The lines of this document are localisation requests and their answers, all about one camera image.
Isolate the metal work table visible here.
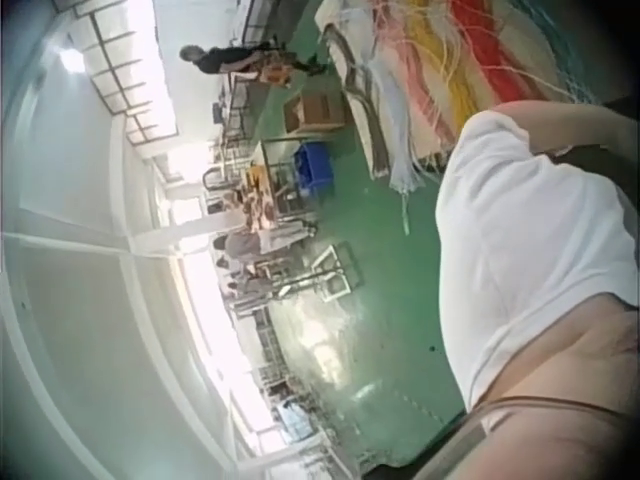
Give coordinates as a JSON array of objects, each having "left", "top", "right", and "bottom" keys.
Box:
[{"left": 234, "top": 139, "right": 301, "bottom": 231}]

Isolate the row of metal workstations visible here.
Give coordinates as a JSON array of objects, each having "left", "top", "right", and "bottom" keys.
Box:
[{"left": 227, "top": 294, "right": 341, "bottom": 451}]

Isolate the brown cardboard box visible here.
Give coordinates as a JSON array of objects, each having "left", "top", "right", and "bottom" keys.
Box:
[{"left": 282, "top": 89, "right": 347, "bottom": 135}]

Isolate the blue plastic crate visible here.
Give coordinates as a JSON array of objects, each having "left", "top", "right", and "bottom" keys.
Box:
[{"left": 292, "top": 142, "right": 337, "bottom": 197}]

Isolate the white frame stand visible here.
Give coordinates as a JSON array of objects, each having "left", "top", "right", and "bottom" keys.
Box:
[{"left": 279, "top": 240, "right": 370, "bottom": 304}]

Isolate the heap of colourful striped fabric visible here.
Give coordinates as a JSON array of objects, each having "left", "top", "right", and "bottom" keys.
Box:
[{"left": 369, "top": 0, "right": 640, "bottom": 166}]

